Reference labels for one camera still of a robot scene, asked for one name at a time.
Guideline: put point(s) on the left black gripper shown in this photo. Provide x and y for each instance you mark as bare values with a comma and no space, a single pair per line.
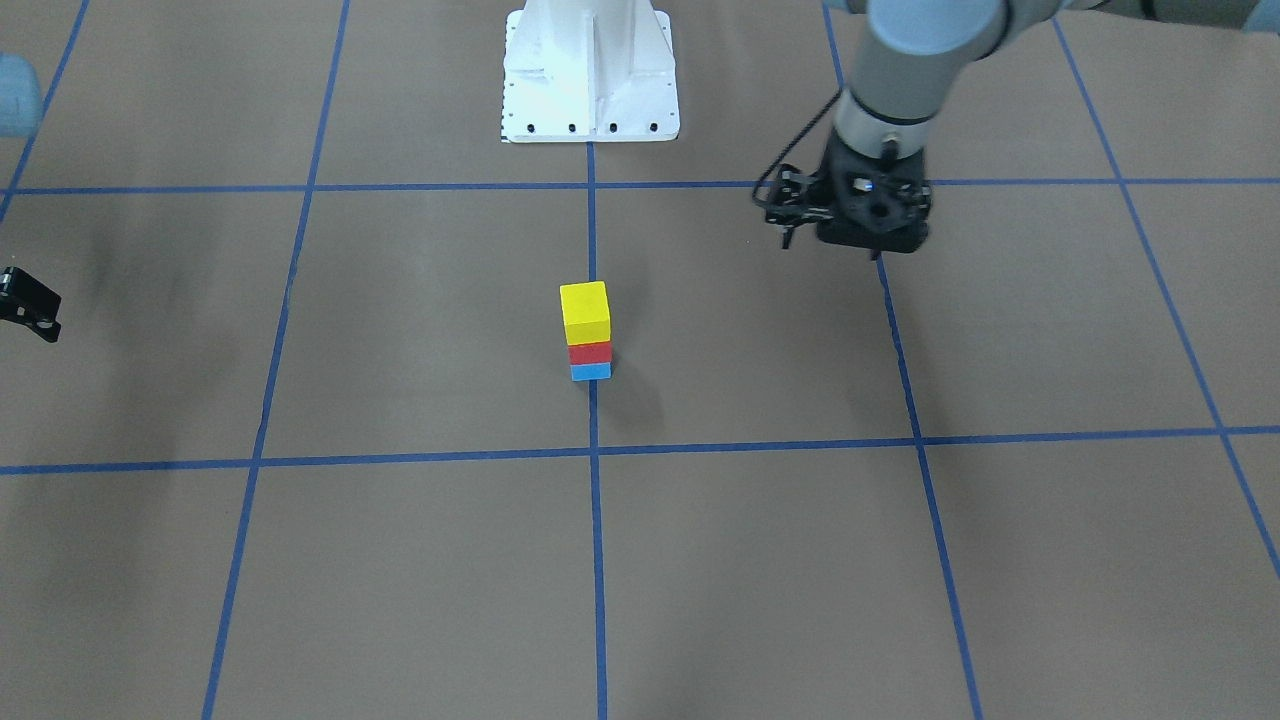
800,199

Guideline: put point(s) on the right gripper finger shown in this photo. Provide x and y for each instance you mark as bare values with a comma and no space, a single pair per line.
29,302

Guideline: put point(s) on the yellow cube block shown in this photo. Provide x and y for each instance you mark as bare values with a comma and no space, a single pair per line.
586,313

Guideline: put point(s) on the red cube block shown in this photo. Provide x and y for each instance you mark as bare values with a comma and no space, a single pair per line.
591,353

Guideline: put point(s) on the blue cube block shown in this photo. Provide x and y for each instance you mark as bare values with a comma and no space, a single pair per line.
591,372

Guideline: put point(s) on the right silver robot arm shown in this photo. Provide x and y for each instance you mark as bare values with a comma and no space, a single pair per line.
22,105

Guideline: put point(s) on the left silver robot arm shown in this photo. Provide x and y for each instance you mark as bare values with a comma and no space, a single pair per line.
914,51

